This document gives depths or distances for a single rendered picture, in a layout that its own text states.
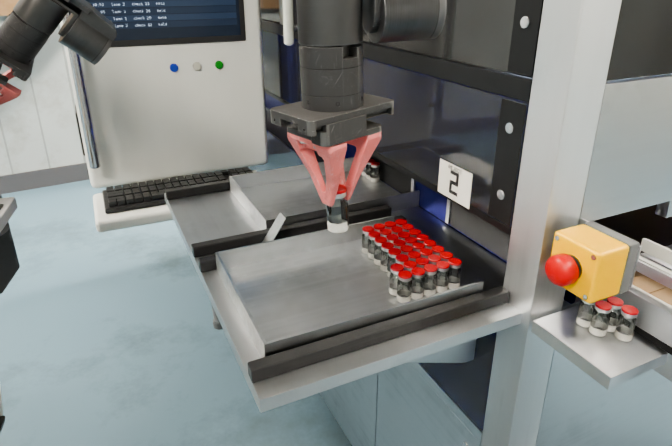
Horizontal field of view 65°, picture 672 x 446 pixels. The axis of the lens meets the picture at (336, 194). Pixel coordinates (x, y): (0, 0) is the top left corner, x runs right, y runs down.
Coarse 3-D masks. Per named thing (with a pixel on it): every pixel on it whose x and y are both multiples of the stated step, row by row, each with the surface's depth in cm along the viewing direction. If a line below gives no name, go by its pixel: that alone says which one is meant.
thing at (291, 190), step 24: (288, 168) 125; (240, 192) 113; (264, 192) 120; (288, 192) 120; (312, 192) 120; (360, 192) 120; (384, 192) 120; (408, 192) 111; (264, 216) 100; (288, 216) 100; (312, 216) 102
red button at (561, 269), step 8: (552, 256) 66; (560, 256) 65; (568, 256) 65; (552, 264) 66; (560, 264) 65; (568, 264) 64; (576, 264) 65; (552, 272) 66; (560, 272) 65; (568, 272) 64; (576, 272) 64; (552, 280) 66; (560, 280) 65; (568, 280) 64; (576, 280) 65
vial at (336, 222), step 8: (336, 200) 52; (344, 200) 52; (328, 208) 53; (336, 208) 52; (344, 208) 52; (328, 216) 53; (336, 216) 53; (344, 216) 53; (328, 224) 54; (336, 224) 53; (344, 224) 53; (336, 232) 53
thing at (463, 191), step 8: (440, 160) 89; (440, 168) 90; (448, 168) 88; (456, 168) 86; (440, 176) 90; (448, 176) 88; (464, 176) 84; (472, 176) 82; (440, 184) 90; (448, 184) 88; (464, 184) 84; (440, 192) 91; (448, 192) 89; (456, 192) 87; (464, 192) 85; (456, 200) 87; (464, 200) 85
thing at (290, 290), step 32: (352, 224) 97; (384, 224) 100; (224, 256) 88; (256, 256) 90; (288, 256) 92; (320, 256) 92; (352, 256) 92; (256, 288) 83; (288, 288) 83; (320, 288) 83; (352, 288) 83; (384, 288) 83; (448, 288) 83; (480, 288) 79; (256, 320) 75; (288, 320) 75; (320, 320) 75; (352, 320) 70; (384, 320) 73
